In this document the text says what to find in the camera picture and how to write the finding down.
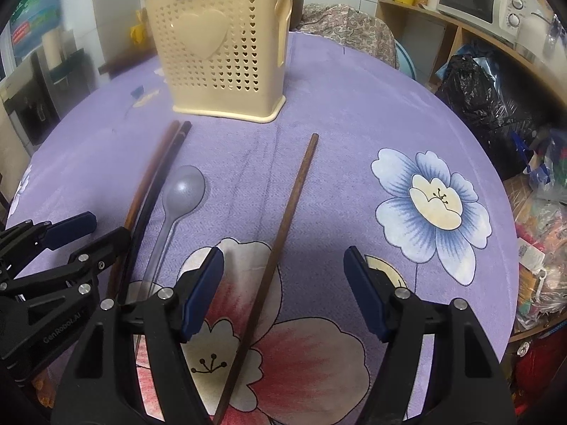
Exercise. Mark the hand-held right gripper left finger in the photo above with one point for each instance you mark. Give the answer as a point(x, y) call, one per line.
point(201, 292)

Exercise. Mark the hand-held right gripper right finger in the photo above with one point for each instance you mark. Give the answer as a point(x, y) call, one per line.
point(365, 292)

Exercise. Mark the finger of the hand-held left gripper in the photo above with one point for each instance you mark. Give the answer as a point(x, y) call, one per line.
point(110, 243)
point(71, 226)

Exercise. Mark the grey plastic spoon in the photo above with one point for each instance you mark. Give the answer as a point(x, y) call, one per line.
point(184, 192)

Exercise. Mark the brown wooden chopstick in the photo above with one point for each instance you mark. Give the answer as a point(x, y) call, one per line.
point(170, 130)
point(277, 243)

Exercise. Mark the black chopstick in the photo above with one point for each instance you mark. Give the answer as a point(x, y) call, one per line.
point(182, 133)

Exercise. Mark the cream plastic utensil holder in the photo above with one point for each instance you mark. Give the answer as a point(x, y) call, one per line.
point(199, 79)

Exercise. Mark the grey water dispenser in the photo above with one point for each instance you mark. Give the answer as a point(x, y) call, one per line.
point(26, 106)

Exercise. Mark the beige paper cup stack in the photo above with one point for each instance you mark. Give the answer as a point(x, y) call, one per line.
point(53, 48)

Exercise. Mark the purple floral tablecloth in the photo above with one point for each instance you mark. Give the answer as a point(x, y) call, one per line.
point(354, 110)

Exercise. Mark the colourful bag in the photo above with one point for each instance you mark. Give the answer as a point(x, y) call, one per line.
point(542, 230)

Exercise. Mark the blue water jug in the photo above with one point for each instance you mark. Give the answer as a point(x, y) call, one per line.
point(31, 9)

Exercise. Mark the black plastic bag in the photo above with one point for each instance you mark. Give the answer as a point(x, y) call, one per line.
point(483, 97)

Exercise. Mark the blue plastic basin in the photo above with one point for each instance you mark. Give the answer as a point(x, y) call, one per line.
point(405, 59)

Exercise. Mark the brown patterned cloth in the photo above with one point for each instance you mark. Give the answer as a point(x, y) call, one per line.
point(350, 26)

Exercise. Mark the light wooden shelf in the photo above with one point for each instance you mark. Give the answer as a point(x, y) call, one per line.
point(460, 35)

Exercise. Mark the white electric kettle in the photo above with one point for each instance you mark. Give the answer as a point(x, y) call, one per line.
point(536, 35)

